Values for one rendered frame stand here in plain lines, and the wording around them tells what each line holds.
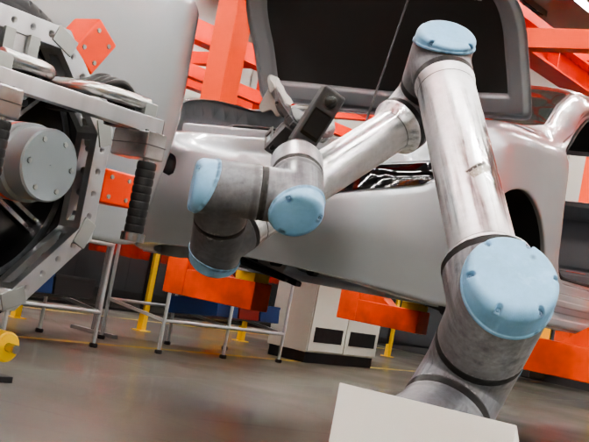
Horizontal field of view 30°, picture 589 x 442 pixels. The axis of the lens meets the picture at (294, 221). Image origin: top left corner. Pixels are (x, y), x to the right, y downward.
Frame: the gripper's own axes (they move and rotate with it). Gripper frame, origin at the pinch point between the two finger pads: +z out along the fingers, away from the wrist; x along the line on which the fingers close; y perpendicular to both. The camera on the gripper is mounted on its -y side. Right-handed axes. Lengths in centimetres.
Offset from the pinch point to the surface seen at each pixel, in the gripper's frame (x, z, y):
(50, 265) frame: -19, -14, 53
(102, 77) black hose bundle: -31.1, 0.2, 20.7
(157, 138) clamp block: -18.7, -10.2, 19.3
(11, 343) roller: -19, -26, 65
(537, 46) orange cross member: 283, 500, 88
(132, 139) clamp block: -22.0, -10.0, 22.3
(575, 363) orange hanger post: 255, 189, 114
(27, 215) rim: -26, -3, 55
